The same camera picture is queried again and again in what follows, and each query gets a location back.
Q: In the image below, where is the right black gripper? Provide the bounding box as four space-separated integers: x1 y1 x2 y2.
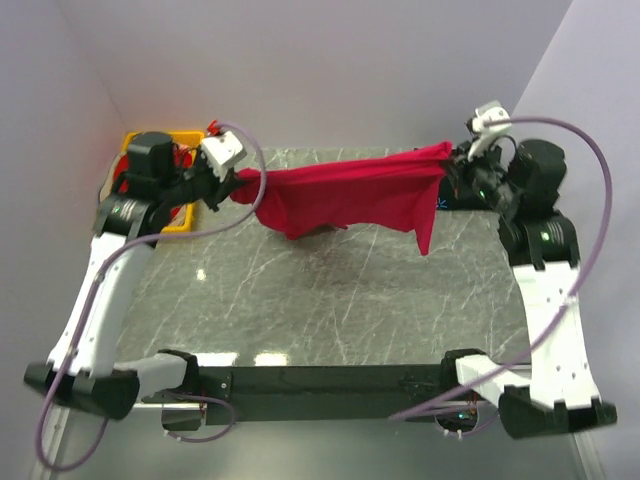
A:
445 134 525 216

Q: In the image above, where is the crimson red t shirt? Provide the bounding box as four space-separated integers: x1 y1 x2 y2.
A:
255 141 453 256

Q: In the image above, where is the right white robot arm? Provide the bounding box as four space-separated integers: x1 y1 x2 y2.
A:
438 139 618 439

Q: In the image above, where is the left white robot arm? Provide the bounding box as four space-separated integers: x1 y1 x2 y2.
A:
24 131 222 420

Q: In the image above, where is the yellow plastic basket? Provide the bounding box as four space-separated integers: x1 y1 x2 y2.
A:
99 131 205 234

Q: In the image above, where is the folded black t shirt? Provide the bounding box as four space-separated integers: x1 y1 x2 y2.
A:
436 177 491 211

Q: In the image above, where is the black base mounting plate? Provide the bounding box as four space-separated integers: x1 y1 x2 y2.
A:
139 363 501 431

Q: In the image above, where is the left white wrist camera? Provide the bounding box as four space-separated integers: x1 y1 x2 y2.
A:
200 131 247 180

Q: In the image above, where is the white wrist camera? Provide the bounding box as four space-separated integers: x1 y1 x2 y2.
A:
200 131 247 180
467 100 512 160

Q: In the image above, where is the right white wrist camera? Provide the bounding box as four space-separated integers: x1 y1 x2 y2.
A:
467 100 512 160

